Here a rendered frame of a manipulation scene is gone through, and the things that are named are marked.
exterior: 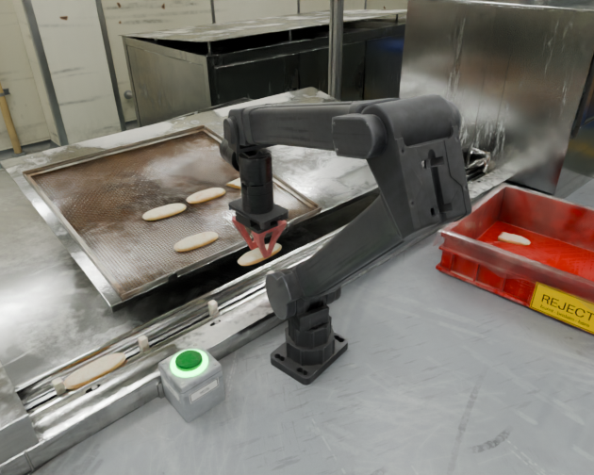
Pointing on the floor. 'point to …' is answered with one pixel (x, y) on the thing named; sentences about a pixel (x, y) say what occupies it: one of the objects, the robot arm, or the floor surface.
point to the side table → (393, 391)
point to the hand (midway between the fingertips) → (260, 249)
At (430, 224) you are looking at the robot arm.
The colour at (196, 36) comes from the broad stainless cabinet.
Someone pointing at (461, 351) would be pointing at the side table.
